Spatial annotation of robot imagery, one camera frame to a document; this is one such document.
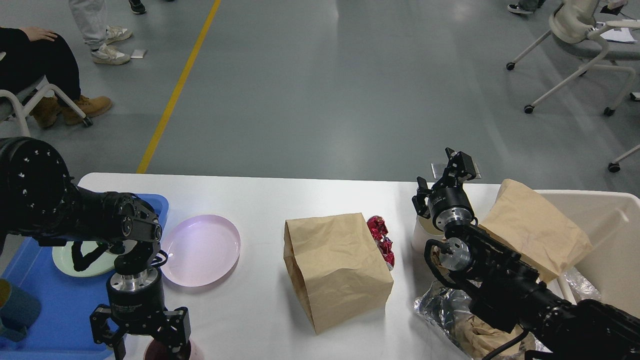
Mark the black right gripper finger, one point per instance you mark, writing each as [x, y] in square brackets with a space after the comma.
[420, 200]
[459, 169]

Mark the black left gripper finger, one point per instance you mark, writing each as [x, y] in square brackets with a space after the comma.
[171, 340]
[102, 333]

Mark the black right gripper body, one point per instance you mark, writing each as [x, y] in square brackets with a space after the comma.
[447, 206]

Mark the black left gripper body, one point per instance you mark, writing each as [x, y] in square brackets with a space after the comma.
[137, 302]

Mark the pink mug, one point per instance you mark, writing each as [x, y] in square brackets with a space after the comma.
[195, 352]

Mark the pink plate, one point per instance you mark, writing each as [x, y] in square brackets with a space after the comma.
[201, 250]

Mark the dark blue mug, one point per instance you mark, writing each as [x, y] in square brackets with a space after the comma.
[18, 311]

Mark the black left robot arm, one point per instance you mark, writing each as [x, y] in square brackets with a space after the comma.
[39, 200]

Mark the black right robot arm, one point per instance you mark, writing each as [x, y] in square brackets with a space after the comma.
[504, 290]

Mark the white paper cup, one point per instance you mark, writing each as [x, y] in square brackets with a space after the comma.
[424, 230]

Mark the blue plastic tray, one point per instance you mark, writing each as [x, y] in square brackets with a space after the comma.
[62, 330]

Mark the red foil wrapper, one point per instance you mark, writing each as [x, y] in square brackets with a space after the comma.
[379, 232]

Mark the green plate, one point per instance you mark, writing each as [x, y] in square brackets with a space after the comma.
[63, 260]

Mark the brown paper bag in bin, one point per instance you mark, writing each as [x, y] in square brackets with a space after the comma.
[526, 222]

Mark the brown paper bag on table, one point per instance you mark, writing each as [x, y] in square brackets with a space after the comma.
[336, 269]

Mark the crumpled brown paper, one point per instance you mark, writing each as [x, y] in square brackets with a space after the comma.
[477, 339]

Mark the beige plastic bin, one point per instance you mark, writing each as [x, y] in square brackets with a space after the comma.
[612, 222]

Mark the white office chair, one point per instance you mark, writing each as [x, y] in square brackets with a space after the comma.
[574, 29]

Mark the white chair at left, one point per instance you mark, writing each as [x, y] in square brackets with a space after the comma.
[17, 106]

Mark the paper scrap on floor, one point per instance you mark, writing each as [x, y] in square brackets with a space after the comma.
[138, 53]

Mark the seated person in black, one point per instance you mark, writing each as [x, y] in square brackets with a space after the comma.
[32, 53]

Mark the standing person white sneakers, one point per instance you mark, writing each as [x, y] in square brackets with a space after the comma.
[90, 17]

